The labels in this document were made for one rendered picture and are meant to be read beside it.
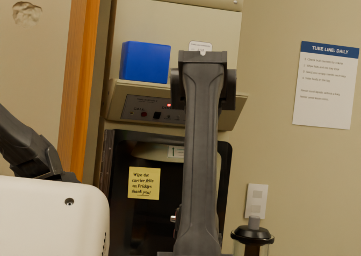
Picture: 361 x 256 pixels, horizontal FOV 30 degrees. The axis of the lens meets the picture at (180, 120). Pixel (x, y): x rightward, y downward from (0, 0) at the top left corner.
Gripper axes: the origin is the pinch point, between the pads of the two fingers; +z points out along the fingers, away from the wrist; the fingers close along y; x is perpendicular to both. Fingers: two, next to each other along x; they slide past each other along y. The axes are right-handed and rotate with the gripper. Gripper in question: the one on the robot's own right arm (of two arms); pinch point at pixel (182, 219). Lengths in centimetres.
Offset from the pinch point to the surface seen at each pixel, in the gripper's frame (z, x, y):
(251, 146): 55, -35, 14
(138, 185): 7.9, 9.7, 6.2
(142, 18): 11.8, 11.9, 46.5
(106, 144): 10.7, 17.9, 15.2
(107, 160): 10.6, 17.4, 11.6
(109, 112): 7.5, 18.3, 23.3
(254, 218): 2.5, -18.7, 0.6
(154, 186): 6.6, 6.0, 6.5
